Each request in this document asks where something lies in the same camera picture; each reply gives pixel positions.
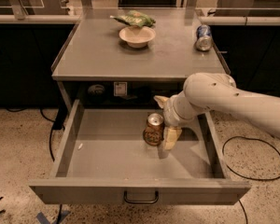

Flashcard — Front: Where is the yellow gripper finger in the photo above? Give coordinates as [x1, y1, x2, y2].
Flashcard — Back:
[161, 127, 182, 150]
[154, 95, 169, 109]

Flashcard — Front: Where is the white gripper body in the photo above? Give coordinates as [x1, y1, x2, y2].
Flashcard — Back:
[163, 95, 193, 127]

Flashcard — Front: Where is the orange soda can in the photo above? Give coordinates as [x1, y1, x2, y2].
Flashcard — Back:
[143, 113, 164, 146]

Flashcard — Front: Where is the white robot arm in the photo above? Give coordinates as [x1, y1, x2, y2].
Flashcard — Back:
[154, 73, 280, 150]

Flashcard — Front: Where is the grey cabinet counter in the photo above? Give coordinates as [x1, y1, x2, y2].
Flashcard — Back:
[50, 7, 231, 114]

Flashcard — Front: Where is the blue soda can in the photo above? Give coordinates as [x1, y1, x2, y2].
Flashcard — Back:
[195, 24, 212, 51]

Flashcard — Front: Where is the grey open drawer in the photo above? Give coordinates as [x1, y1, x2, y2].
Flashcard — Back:
[29, 101, 250, 205]

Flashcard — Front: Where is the white label sticker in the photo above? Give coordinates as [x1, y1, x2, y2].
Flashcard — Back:
[114, 82, 127, 97]

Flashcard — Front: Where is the white bowl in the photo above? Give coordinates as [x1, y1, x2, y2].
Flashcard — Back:
[119, 26, 156, 49]

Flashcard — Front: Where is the green chip bag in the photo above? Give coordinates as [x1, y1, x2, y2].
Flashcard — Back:
[111, 10, 156, 27]

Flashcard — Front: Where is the blue floor tape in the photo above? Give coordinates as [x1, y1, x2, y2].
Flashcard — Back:
[35, 209, 71, 224]

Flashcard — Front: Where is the black floor cable right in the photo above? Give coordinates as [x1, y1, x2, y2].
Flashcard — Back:
[221, 135, 280, 224]

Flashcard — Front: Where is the black floor cable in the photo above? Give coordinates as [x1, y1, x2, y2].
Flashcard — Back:
[221, 135, 280, 224]
[6, 107, 66, 162]

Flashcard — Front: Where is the black drawer handle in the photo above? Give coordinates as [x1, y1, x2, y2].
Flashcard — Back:
[123, 190, 159, 204]

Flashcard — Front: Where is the black floor cable left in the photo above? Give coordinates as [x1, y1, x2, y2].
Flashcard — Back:
[6, 107, 66, 162]

